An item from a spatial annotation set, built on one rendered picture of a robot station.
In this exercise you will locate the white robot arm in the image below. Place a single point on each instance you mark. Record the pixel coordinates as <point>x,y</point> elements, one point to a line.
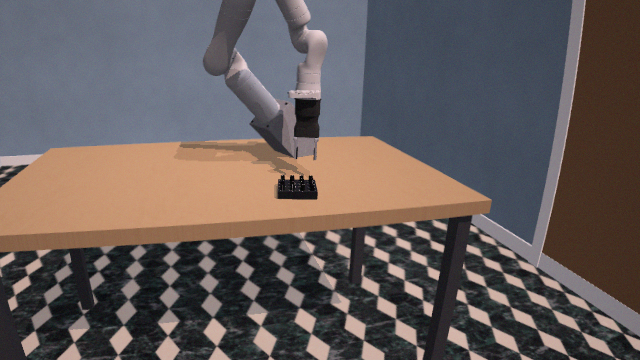
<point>232,19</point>

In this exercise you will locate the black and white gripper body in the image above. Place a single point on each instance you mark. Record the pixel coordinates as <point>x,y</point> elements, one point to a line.
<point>307,111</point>

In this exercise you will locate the black knob box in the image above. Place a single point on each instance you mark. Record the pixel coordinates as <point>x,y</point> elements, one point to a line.
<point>300,189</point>

